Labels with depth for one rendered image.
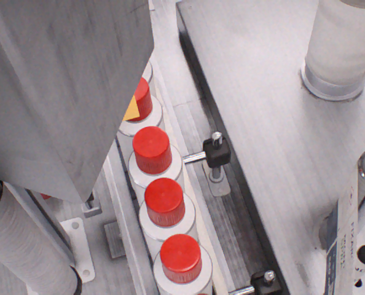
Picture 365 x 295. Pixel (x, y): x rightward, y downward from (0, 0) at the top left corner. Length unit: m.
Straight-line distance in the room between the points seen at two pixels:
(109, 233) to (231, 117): 0.22
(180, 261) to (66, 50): 0.28
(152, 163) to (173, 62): 0.38
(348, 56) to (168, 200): 0.32
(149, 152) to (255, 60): 0.35
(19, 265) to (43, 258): 0.02
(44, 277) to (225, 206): 0.40
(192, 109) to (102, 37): 0.60
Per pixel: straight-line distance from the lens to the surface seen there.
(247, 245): 0.72
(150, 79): 0.58
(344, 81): 0.73
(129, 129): 0.54
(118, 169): 0.62
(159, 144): 0.48
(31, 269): 0.36
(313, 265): 0.67
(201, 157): 0.67
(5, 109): 0.18
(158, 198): 0.46
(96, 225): 0.74
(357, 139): 0.74
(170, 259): 0.44
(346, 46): 0.68
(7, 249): 0.32
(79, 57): 0.20
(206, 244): 0.63
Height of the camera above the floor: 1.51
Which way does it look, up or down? 62 degrees down
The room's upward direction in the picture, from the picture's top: 6 degrees counter-clockwise
